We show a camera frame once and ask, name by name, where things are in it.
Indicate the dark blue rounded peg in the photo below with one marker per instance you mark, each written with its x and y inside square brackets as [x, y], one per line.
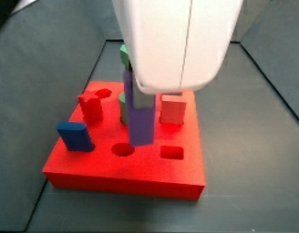
[74, 136]

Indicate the red peg board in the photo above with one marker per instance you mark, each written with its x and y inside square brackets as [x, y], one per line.
[165, 169]

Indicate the red square peg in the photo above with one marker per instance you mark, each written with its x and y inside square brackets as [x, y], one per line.
[172, 109]

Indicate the red star peg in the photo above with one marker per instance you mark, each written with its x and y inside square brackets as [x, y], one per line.
[90, 107]

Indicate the purple rectangular block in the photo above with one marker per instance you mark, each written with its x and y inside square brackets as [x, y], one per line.
[140, 118]

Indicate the tall green triangular peg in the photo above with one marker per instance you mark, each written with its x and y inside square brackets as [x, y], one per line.
[124, 56]

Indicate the green cylinder peg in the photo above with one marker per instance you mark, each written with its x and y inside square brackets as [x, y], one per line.
[122, 108]

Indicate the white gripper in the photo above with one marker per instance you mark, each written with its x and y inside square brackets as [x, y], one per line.
[176, 39]

